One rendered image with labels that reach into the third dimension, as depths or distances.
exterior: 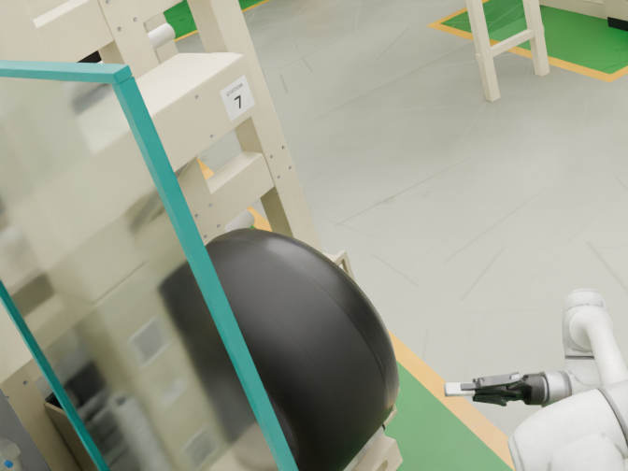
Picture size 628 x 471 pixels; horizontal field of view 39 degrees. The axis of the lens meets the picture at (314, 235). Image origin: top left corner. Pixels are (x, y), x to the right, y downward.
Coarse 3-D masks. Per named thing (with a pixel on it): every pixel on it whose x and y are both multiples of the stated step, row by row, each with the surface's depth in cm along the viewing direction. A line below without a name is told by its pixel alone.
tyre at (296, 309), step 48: (240, 240) 198; (288, 240) 196; (240, 288) 185; (288, 288) 186; (336, 288) 189; (288, 336) 180; (336, 336) 185; (384, 336) 194; (288, 384) 180; (336, 384) 183; (384, 384) 194; (288, 432) 227; (336, 432) 185
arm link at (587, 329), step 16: (576, 304) 214; (592, 304) 213; (576, 320) 210; (592, 320) 204; (608, 320) 210; (576, 336) 210; (592, 336) 198; (608, 336) 196; (576, 352) 213; (592, 352) 212; (608, 352) 191; (608, 368) 187; (624, 368) 187
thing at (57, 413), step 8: (48, 400) 219; (56, 400) 220; (48, 408) 218; (56, 408) 215; (56, 416) 217; (64, 416) 213; (56, 424) 221; (64, 424) 217; (64, 432) 221; (72, 432) 216; (72, 440) 221; (80, 440) 216; (72, 448) 224; (80, 448) 220; (80, 456) 224; (88, 456) 220; (80, 464) 228; (88, 464) 224
